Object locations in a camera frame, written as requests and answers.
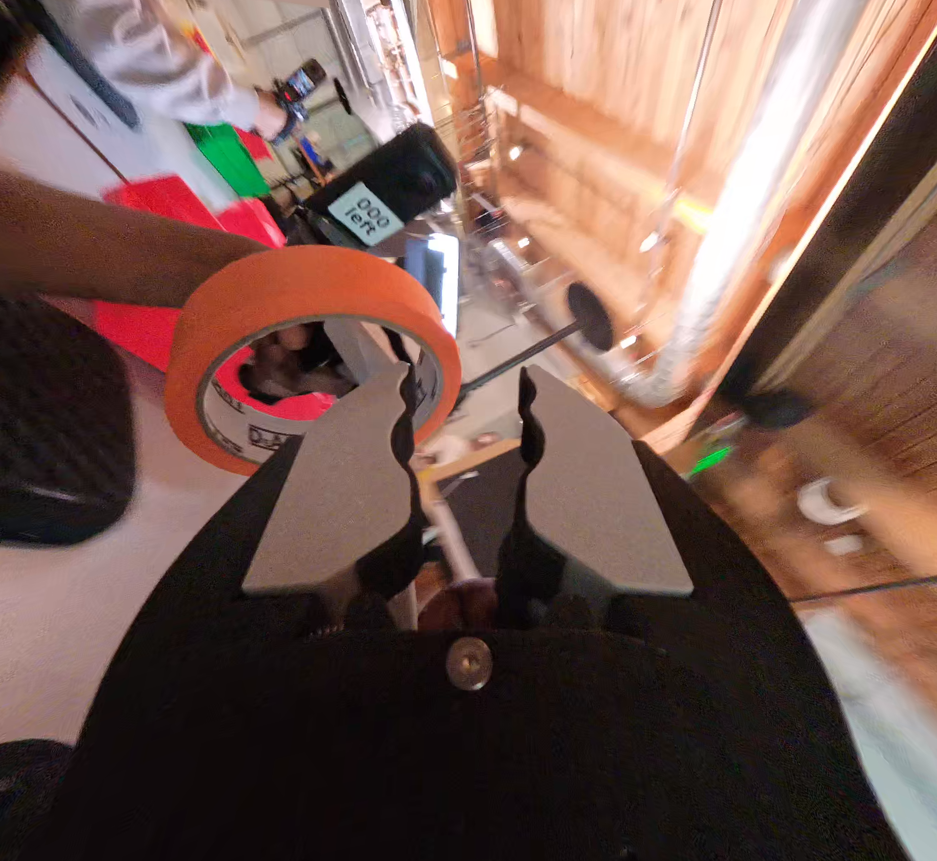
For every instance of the silver ventilation duct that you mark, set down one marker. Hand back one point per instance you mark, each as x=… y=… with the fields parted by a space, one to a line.
x=768 y=143

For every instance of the person's left hand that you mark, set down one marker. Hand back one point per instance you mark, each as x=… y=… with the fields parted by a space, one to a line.
x=285 y=356

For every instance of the black pole stand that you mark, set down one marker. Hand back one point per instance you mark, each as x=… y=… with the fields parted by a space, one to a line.
x=589 y=315

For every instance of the large bright display screen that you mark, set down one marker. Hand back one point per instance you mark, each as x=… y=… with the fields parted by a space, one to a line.
x=439 y=275

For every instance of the green plastic bin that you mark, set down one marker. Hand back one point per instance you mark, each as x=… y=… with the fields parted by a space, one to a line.
x=227 y=158

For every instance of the black hand-held camera rig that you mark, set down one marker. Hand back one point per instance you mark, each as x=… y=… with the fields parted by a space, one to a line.
x=300 y=88

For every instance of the orange masking tape roll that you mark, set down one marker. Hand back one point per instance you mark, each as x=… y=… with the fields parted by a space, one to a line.
x=315 y=282

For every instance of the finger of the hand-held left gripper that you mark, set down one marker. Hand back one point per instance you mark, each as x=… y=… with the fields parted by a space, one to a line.
x=355 y=356

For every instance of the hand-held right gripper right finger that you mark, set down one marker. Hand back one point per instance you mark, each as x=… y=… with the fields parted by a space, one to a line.
x=600 y=509

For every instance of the person's left forearm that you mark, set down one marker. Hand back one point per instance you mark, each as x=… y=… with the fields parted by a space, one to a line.
x=110 y=246

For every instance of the red plastic bin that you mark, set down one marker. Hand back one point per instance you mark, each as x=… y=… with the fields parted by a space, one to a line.
x=256 y=224
x=252 y=143
x=139 y=334

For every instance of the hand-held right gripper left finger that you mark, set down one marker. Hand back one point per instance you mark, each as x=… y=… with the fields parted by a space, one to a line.
x=337 y=502

